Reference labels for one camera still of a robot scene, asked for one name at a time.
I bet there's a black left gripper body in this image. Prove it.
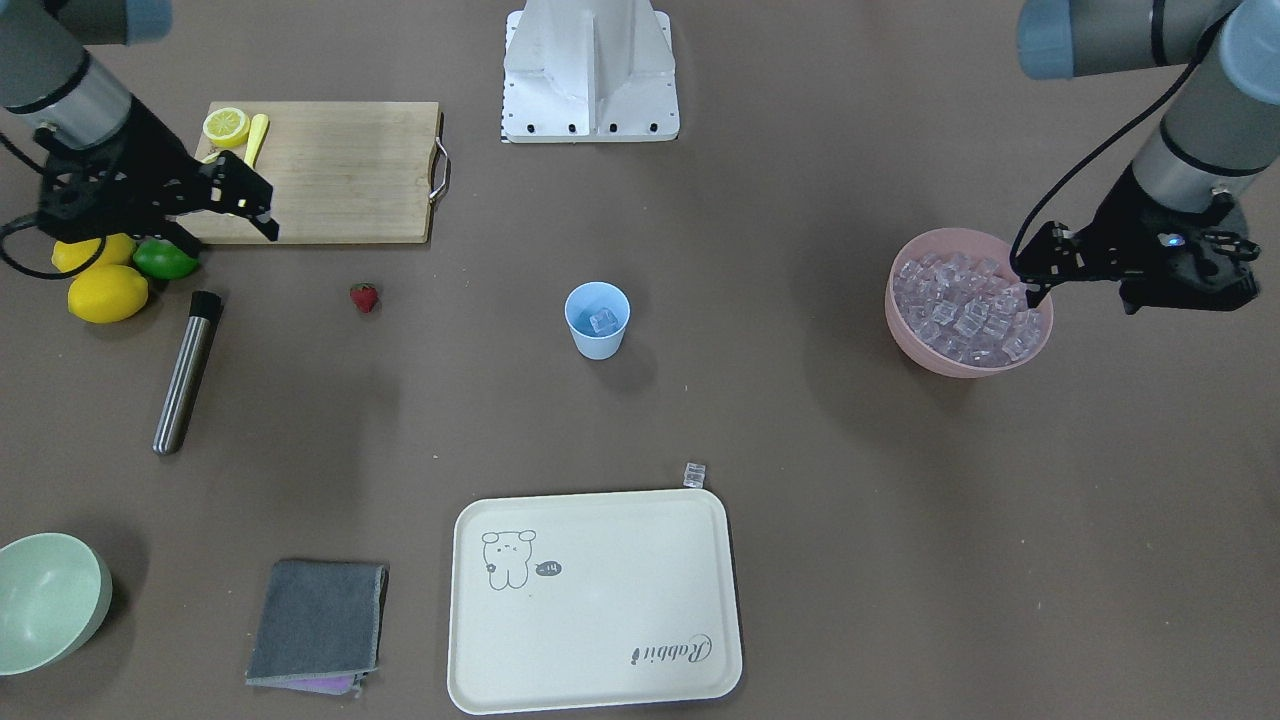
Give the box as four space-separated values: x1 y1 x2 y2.
1012 169 1261 315

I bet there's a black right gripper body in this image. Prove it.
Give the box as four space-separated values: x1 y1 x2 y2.
36 100 273 256

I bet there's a steel muddler black tip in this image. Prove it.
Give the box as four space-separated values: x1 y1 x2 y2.
152 290 224 456

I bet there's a red strawberry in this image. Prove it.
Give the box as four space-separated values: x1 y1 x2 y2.
348 283 380 314

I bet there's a single clear ice cube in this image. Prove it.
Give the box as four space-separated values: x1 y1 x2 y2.
682 462 707 489

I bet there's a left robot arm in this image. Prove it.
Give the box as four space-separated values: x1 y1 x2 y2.
1010 1 1279 314

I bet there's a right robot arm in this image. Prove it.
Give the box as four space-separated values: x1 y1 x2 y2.
1 1 280 258

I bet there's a pile of clear ice cubes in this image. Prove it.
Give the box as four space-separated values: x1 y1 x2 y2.
890 252 1050 370

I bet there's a light blue plastic cup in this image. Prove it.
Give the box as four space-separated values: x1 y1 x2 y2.
564 281 631 361

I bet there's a yellow lemon upper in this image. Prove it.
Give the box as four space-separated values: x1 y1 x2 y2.
50 233 136 273

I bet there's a yellow lemon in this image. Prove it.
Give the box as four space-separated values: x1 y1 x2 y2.
67 264 150 324
50 233 136 273

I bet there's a green lime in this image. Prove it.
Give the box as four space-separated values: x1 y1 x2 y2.
132 238 200 281

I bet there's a pink plastic bowl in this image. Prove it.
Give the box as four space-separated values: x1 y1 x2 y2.
884 228 1053 378

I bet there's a wooden cutting board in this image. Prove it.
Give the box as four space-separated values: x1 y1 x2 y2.
207 99 449 247

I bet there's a lemon half upper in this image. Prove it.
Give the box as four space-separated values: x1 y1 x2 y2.
202 108 251 149

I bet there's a yellow plastic knife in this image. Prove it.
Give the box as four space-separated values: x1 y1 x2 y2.
236 113 274 211

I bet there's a yellow lemon lower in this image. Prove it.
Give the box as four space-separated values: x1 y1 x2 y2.
67 264 150 324

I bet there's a grey folded cloth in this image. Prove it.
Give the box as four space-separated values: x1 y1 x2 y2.
244 559 388 696

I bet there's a mint green bowl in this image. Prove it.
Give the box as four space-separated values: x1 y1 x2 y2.
1 532 113 676

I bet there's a cream rabbit tray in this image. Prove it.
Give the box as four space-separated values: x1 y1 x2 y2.
447 488 744 716

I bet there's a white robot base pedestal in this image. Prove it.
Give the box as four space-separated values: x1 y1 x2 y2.
500 1 681 143

